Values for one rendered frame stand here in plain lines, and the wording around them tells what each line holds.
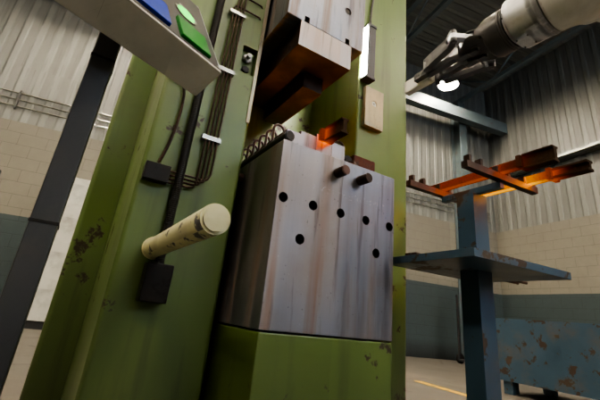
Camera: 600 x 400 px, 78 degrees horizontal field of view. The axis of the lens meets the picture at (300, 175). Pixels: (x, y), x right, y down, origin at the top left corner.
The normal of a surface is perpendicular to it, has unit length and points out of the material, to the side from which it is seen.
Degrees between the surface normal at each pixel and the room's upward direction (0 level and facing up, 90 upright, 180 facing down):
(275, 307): 90
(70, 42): 90
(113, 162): 90
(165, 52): 150
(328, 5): 90
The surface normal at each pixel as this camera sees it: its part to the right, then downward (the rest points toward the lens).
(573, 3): -0.58, 0.67
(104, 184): 0.52, -0.26
